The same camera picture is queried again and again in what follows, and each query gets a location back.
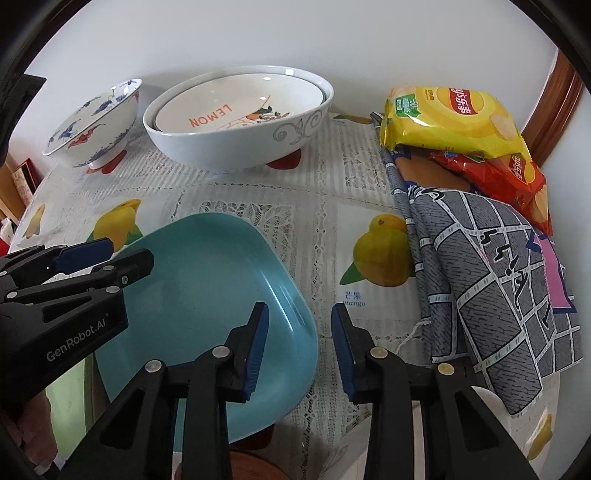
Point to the small brown bowl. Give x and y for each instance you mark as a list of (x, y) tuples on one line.
[(251, 466)]

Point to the brown wooden door frame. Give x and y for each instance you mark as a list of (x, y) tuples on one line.
[(554, 106)]

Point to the red chip bag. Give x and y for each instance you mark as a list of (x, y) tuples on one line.
[(508, 180)]

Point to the teal square plate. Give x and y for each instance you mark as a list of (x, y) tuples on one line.
[(207, 277)]

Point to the large white bowl grey swirls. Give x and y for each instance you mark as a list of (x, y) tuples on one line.
[(221, 147)]

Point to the brown patterned box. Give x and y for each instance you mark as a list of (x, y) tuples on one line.
[(21, 182)]

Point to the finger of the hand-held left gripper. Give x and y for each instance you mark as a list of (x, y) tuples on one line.
[(131, 267), (85, 254)]

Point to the yellow chip bag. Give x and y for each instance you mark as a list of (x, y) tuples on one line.
[(452, 124)]

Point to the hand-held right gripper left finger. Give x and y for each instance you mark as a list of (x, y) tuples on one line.
[(258, 350)]

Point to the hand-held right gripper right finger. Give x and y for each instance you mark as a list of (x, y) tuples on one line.
[(341, 350)]

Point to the blue floral footed bowl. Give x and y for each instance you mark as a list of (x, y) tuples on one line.
[(101, 129)]

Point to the grey checked cloth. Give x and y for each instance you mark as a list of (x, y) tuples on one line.
[(485, 277)]

